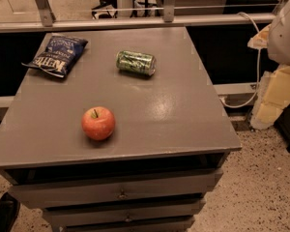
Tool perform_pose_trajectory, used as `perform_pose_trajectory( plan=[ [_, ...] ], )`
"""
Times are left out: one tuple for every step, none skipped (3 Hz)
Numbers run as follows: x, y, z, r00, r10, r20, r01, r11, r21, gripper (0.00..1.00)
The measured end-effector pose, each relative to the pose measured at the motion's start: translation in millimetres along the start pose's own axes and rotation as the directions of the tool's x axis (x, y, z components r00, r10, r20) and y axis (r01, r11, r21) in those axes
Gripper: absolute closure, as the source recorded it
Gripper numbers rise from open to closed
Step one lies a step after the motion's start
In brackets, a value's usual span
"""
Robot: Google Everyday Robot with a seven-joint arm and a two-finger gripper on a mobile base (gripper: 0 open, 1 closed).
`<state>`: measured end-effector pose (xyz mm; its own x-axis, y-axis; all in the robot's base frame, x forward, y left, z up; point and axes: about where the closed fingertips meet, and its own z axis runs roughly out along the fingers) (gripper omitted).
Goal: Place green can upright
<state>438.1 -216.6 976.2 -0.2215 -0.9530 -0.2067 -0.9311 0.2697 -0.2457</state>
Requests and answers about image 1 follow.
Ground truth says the red apple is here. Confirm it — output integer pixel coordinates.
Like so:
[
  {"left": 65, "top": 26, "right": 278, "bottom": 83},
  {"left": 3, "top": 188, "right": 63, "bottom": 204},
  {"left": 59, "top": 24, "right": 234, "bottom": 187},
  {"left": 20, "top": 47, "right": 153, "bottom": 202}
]
[{"left": 81, "top": 106, "right": 115, "bottom": 141}]

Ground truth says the black office chair base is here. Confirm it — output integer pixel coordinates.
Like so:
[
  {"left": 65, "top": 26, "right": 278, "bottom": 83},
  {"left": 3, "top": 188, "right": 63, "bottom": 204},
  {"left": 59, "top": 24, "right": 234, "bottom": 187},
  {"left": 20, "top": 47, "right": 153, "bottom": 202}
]
[{"left": 91, "top": 0, "right": 117, "bottom": 18}]

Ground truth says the green soda can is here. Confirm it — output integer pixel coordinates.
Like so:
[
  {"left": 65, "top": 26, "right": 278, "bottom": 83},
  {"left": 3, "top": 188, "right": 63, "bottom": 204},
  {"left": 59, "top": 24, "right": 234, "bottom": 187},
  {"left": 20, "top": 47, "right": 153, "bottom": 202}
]
[{"left": 116, "top": 50, "right": 156, "bottom": 76}]

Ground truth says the metal window railing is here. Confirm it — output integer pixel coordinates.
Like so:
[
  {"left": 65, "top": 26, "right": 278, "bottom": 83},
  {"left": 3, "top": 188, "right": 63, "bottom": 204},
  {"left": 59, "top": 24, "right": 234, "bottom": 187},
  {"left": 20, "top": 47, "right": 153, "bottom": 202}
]
[{"left": 0, "top": 0, "right": 288, "bottom": 33}]

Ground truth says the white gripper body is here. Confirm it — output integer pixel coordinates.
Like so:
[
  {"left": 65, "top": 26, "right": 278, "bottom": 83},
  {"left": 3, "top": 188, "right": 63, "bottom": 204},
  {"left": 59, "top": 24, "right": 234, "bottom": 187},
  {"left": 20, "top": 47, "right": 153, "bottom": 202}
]
[{"left": 268, "top": 0, "right": 290, "bottom": 65}]

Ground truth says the grey drawer cabinet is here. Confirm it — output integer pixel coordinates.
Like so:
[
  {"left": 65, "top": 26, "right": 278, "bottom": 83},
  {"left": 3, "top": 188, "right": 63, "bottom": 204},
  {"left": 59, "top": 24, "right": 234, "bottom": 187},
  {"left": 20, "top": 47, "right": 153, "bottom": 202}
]
[{"left": 0, "top": 28, "right": 241, "bottom": 232}]

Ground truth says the blue Kettle chips bag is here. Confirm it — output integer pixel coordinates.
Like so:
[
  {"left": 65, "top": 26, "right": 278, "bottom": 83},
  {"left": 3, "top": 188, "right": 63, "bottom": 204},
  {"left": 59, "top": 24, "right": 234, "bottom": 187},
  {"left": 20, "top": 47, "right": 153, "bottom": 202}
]
[{"left": 23, "top": 34, "right": 88, "bottom": 78}]

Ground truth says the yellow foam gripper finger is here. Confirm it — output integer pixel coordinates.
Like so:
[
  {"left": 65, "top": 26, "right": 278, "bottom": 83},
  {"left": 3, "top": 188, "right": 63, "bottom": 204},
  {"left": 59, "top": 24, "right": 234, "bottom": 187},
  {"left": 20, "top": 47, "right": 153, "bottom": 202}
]
[{"left": 250, "top": 65, "right": 290, "bottom": 130}]

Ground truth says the white cable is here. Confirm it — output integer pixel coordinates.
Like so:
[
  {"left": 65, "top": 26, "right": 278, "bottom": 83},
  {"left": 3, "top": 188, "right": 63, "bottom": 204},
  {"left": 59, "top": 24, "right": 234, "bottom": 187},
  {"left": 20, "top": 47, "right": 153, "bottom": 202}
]
[{"left": 219, "top": 12, "right": 262, "bottom": 109}]

